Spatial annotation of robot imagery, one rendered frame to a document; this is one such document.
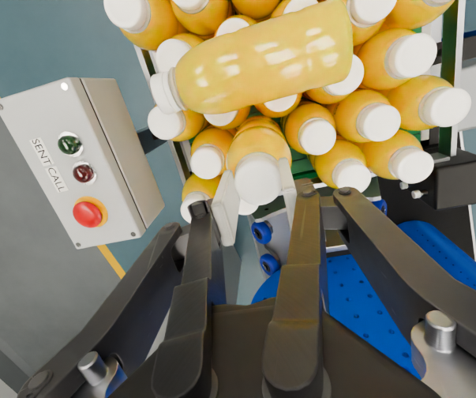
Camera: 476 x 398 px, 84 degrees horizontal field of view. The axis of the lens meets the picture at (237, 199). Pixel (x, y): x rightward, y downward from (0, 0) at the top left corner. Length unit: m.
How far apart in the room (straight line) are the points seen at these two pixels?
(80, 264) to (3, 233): 0.53
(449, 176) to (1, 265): 2.54
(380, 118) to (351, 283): 0.26
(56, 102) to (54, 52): 1.36
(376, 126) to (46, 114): 0.36
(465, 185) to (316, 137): 0.26
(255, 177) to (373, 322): 0.28
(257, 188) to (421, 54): 0.22
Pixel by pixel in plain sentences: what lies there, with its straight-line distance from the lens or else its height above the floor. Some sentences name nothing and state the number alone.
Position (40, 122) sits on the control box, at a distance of 0.38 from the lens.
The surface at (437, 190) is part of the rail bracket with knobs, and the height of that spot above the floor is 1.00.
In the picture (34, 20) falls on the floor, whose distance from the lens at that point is 1.77.
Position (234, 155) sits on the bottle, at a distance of 0.24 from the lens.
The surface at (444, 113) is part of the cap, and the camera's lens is 0.36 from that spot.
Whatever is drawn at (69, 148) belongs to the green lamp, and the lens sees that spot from 0.35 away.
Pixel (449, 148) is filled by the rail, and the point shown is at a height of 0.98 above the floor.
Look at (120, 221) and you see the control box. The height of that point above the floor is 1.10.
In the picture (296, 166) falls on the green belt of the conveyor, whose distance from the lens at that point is 0.51.
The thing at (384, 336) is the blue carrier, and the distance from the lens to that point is 0.41.
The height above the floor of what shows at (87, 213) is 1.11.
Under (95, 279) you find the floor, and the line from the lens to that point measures 2.19.
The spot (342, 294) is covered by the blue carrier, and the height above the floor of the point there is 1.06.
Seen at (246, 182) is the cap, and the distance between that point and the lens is 0.21.
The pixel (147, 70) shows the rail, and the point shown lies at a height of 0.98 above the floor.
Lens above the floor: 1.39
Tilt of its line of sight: 66 degrees down
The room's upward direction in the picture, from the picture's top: 168 degrees counter-clockwise
